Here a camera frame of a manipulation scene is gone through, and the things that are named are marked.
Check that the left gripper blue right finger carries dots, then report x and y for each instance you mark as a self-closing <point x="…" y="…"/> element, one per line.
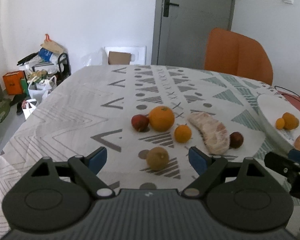
<point x="199" y="160"/>

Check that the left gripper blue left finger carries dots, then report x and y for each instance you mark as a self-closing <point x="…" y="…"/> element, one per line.
<point x="96" y="160"/>

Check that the brown kiwi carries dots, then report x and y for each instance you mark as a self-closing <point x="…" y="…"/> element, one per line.
<point x="157" y="158"/>

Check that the peeled pomelo segment back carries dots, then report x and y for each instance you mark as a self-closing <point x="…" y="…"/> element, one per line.
<point x="215" y="135"/>

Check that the small mandarin on table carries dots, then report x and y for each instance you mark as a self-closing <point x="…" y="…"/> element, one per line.
<point x="182" y="134"/>

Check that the dark red plum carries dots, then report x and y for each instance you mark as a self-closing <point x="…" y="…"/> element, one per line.
<point x="236" y="140"/>

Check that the small mandarin on plate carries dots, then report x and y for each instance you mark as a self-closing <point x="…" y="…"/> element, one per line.
<point x="280" y="123"/>

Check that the large orange with stem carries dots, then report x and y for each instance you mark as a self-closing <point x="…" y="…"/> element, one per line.
<point x="161" y="118"/>

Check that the red apple left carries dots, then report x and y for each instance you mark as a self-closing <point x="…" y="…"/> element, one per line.
<point x="139" y="122"/>

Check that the white ceramic plate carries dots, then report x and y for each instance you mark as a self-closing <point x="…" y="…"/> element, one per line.
<point x="270" y="108"/>

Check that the patterned white tablecloth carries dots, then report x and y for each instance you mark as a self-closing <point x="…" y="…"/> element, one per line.
<point x="47" y="192"/>

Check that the white plastic bag red contents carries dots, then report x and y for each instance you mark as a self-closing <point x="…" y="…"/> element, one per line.
<point x="46" y="94"/>

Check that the white shopping bag front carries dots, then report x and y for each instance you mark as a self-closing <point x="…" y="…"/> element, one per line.
<point x="28" y="106"/>

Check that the white tote bag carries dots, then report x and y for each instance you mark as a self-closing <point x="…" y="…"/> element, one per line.
<point x="38" y="89"/>

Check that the black storage rack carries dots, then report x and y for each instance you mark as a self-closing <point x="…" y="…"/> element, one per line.
<point x="61" y="69"/>

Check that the cardboard box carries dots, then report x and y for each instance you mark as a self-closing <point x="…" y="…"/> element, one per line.
<point x="119" y="58"/>

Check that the orange chair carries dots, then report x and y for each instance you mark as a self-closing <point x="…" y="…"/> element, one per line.
<point x="232" y="53"/>

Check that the orange box on floor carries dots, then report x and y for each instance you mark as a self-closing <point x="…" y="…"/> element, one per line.
<point x="12" y="81"/>

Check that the blue plastic bag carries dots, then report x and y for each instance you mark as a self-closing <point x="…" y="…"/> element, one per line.
<point x="47" y="55"/>

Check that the white foam board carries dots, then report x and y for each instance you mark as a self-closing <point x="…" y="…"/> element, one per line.
<point x="138" y="54"/>

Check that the grey door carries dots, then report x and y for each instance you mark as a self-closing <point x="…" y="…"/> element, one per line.
<point x="181" y="38"/>

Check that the brown paper bag orange handle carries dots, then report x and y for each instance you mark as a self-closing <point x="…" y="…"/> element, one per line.
<point x="52" y="46"/>

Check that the black door handle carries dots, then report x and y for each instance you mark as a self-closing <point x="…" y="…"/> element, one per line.
<point x="167" y="5"/>

